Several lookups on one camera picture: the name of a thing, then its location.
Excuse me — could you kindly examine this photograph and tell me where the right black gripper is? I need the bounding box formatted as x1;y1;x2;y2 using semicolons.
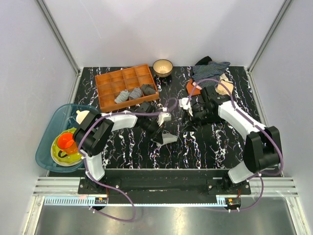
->
181;105;214;134

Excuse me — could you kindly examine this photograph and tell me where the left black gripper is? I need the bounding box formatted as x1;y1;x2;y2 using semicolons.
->
141;117;165;145

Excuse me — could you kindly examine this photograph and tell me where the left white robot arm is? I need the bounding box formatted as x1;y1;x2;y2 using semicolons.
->
73;101;171;194

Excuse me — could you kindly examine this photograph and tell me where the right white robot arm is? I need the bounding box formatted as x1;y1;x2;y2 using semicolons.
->
179;87;283;194

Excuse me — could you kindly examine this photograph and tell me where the dark grey rolled underwear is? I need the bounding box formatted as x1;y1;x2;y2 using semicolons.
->
141;84;157;96

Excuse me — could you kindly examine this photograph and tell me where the striped rolled underwear middle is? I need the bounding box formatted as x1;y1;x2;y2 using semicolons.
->
129;87;143;100

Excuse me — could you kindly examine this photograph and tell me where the striped rolled underwear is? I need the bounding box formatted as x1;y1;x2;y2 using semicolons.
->
114;90;130;104
129;87;143;100

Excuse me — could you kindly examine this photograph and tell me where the beige underwear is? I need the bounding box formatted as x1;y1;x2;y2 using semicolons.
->
216;74;234;95

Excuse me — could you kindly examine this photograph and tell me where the striped rolled underwear left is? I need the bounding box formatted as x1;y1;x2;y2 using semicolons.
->
114;90;130;104

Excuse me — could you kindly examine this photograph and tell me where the black underwear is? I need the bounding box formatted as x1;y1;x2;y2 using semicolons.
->
195;56;212;66

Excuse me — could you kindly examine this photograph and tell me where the orange cloth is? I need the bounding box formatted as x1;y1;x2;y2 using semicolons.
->
186;79;202;96

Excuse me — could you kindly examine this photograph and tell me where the beige bowl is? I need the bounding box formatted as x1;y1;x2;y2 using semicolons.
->
153;59;173;77

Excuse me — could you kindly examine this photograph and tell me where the orange compartment tray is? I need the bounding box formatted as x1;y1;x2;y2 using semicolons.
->
95;64;159;113

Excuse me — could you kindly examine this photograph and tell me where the cream mug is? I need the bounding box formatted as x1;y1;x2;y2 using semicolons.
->
76;110;89;124

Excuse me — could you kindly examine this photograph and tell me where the yellow-green dotted plate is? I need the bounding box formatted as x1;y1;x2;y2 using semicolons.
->
50;128;82;167

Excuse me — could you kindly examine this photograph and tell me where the orange cup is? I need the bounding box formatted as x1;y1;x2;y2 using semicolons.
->
57;132;78;158

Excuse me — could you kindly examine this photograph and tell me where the blue plastic tub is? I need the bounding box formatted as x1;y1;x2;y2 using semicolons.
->
35;104;97;173

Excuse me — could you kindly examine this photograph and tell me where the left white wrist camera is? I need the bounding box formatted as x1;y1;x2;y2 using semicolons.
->
157;112;172;126

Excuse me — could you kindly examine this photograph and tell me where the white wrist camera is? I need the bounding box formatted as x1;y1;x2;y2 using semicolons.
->
157;112;172;126
179;97;193;117

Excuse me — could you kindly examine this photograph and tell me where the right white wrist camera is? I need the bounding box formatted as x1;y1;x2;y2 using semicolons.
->
179;97;193;117

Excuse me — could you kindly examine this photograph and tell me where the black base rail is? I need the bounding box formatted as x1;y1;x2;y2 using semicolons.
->
78;169;251;206

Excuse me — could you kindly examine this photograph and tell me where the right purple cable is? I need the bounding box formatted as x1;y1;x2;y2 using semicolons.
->
187;78;284;212

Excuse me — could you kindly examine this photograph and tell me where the purple cable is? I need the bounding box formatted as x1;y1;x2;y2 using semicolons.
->
79;97;179;222
187;78;284;212

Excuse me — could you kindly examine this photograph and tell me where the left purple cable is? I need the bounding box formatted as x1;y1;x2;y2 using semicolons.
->
79;97;179;222

